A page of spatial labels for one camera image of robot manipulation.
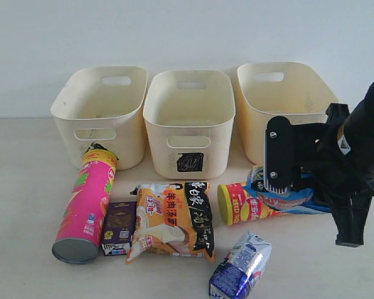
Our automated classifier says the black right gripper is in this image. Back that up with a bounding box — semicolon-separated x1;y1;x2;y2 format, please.
263;103;372;247

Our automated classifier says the blue snack bag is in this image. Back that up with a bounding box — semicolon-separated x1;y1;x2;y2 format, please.
244;165;331;214

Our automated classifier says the yellow Lays chips can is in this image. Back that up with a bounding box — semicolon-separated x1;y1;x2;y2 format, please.
217;182;287;225

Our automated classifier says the blue white milk carton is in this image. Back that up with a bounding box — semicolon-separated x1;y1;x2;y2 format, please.
209;231;272;298

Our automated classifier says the orange noodle packet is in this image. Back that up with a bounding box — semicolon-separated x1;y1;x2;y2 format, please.
126;181;215;264

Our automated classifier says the purple small carton box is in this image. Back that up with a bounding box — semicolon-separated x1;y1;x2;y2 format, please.
100;201;137;255

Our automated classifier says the pink Lays chips can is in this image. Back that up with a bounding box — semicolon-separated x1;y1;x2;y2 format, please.
52;148;118;264

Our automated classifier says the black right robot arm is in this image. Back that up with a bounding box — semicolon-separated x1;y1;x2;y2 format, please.
264;82;374;247

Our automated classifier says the cream right plastic bin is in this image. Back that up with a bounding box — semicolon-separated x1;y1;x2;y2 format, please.
235;62;338;165

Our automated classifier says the cream plastic bin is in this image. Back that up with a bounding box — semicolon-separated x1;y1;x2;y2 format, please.
235;62;338;165
143;70;236;180
50;66;148;170

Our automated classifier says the cream middle plastic bin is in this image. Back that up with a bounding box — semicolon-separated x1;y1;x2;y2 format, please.
143;70;236;180

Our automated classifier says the cream left plastic bin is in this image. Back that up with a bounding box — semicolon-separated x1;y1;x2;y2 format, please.
50;66;148;170

